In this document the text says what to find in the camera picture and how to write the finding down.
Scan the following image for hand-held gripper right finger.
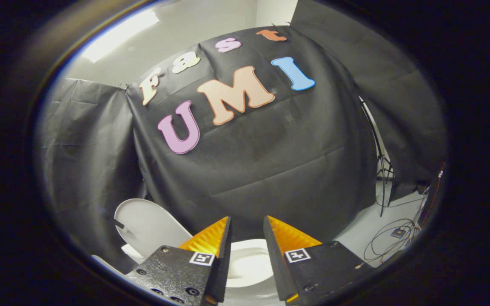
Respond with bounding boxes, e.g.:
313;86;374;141
263;215;373;303

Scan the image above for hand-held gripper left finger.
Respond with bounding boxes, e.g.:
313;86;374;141
126;216;232;306

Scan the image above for white toilet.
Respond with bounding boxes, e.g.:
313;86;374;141
121;239;279;300

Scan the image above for black backdrop cloth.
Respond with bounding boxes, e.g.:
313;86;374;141
37;0;448;273

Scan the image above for black light stand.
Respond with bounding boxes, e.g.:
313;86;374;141
359;96;395;218

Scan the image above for tangle of black floor cables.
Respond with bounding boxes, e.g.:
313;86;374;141
363;218;421;265

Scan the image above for red cable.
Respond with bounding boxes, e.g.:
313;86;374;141
419;161;445;227

